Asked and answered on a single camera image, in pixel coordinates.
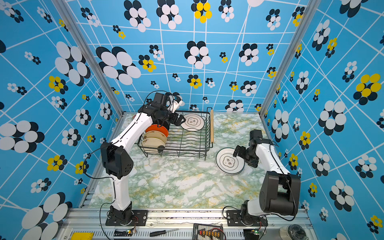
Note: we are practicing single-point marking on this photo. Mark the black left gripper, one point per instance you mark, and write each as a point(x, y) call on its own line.
point(178, 122)

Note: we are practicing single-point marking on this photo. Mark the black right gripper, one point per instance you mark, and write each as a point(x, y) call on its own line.
point(254, 162)

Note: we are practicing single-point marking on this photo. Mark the white plate green cloud outline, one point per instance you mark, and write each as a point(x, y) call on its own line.
point(229, 164)

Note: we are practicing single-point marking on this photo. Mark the black wire dish rack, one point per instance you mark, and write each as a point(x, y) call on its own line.
point(182, 143)

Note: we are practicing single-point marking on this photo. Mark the white plate green rim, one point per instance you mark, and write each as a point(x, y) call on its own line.
point(193, 123)

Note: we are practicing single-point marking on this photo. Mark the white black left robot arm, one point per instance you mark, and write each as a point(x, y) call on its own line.
point(117, 161)

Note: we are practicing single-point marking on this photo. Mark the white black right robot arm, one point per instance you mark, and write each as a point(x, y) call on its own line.
point(280, 191)

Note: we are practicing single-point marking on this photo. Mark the black plate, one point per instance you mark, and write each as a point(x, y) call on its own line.
point(163, 123)

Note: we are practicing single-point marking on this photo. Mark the orange plate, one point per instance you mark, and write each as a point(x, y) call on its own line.
point(157, 128)

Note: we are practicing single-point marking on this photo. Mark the cream plate with stamp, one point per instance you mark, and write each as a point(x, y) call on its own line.
point(156, 135)

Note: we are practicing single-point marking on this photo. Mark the clear plastic container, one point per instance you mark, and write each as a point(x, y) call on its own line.
point(292, 232)

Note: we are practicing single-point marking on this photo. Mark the black terminal board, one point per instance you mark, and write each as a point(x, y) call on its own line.
point(208, 232)

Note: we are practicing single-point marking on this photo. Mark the yellow box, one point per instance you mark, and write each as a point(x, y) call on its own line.
point(82, 236)

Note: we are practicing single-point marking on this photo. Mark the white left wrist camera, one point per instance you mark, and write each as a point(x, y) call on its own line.
point(177, 102)

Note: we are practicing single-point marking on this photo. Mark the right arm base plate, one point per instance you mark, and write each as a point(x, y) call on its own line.
point(235, 219)

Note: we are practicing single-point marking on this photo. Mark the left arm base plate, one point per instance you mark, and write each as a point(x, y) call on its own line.
point(139, 217)

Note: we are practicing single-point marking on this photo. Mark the black handled screwdriver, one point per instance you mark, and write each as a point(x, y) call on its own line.
point(162, 232)

